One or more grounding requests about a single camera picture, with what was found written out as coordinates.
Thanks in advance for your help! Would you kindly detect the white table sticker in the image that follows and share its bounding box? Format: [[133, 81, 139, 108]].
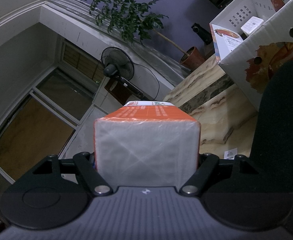
[[223, 148, 238, 160]]

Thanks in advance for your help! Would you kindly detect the black standing fan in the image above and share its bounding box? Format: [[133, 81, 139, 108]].
[[100, 46, 160, 102]]

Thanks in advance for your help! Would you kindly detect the white apple cardboard box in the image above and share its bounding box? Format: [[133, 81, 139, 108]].
[[210, 0, 293, 109]]

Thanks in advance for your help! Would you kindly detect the potted ficus tree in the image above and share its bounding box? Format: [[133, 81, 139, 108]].
[[82, 0, 206, 71]]

